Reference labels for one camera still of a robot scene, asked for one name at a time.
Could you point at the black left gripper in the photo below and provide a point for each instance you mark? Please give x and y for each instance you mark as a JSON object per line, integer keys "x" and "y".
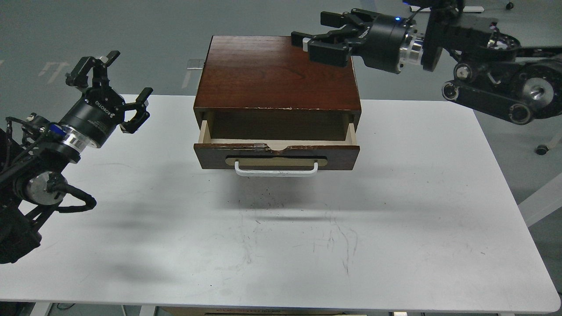
{"x": 94, "y": 115}

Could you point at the dark wooden drawer cabinet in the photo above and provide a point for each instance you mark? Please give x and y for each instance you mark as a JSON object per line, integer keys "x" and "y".
{"x": 263, "y": 87}

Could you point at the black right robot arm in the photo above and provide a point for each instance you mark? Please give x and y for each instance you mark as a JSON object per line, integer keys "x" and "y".
{"x": 494, "y": 74}

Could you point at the wooden drawer with white handle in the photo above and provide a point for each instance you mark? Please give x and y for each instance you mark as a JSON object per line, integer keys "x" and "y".
{"x": 276, "y": 158}

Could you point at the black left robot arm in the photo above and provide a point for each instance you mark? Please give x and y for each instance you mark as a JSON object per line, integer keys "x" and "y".
{"x": 35, "y": 151}

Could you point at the white table leg base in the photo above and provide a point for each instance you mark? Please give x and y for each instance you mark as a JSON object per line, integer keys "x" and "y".
{"x": 473, "y": 9}

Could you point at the chair base with caster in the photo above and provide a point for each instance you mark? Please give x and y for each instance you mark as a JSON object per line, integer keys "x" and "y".
{"x": 542, "y": 149}

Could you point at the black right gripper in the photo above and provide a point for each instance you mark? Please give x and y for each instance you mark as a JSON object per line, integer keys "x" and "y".
{"x": 378, "y": 46}

